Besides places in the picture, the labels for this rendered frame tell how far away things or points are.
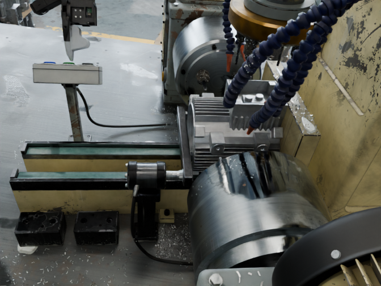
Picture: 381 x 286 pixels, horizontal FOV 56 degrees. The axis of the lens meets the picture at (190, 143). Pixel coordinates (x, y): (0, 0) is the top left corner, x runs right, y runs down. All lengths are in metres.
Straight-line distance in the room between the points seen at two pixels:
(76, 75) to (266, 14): 0.54
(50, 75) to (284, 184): 0.68
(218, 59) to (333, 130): 0.36
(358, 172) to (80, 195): 0.64
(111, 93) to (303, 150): 0.84
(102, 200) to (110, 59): 0.82
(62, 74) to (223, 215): 0.62
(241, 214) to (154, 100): 0.88
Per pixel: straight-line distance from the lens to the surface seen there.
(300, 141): 0.74
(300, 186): 0.61
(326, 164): 0.91
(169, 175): 0.76
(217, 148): 0.78
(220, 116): 0.80
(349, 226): 0.31
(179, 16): 1.18
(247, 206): 0.56
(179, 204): 0.95
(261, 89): 0.88
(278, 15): 0.68
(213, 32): 1.03
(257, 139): 0.80
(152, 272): 0.88
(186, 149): 0.81
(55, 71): 1.02
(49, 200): 0.96
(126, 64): 1.58
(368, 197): 0.93
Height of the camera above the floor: 1.57
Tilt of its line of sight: 41 degrees down
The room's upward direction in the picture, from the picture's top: 7 degrees clockwise
